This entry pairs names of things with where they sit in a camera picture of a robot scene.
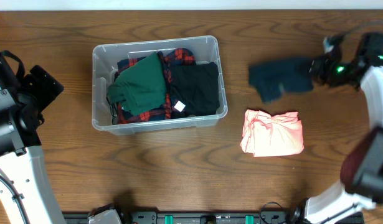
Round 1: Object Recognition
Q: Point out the dark navy garment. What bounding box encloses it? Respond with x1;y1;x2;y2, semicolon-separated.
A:
248;57;314;103

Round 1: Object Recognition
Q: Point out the pink garment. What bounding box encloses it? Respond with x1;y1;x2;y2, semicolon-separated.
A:
240;110;304;157

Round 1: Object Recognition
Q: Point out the black garment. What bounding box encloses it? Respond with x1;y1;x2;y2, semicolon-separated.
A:
170;62;220;119

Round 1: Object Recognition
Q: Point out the red navy plaid shirt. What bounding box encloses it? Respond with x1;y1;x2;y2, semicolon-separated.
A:
113;48;196;124

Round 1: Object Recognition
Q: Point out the dark green garment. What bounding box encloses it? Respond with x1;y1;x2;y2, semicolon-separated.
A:
108;52;167;116

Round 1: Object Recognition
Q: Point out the clear plastic storage container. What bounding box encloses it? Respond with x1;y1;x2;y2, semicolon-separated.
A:
92;35;228;136

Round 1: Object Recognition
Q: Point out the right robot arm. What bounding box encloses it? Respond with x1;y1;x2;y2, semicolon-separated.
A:
285;32;383;223

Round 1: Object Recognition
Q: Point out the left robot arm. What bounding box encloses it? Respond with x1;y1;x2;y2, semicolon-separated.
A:
0;50;65;223

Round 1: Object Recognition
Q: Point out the white garment tag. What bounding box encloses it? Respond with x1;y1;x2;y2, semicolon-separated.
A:
174;101;186;112

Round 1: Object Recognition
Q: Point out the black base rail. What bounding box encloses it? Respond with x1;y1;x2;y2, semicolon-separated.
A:
62;203;366;224

